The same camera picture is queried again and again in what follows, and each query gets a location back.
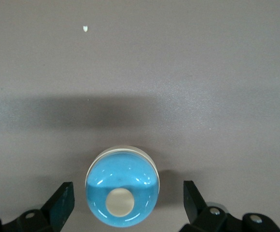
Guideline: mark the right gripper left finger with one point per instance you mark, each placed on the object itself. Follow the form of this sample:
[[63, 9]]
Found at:
[[52, 212]]

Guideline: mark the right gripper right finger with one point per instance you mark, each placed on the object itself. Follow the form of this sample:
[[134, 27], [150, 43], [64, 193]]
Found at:
[[197, 217]]

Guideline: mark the blue dome bell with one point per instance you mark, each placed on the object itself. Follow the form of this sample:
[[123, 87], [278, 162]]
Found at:
[[120, 174]]

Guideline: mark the small white crumb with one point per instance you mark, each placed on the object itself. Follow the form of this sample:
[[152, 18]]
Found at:
[[85, 29]]

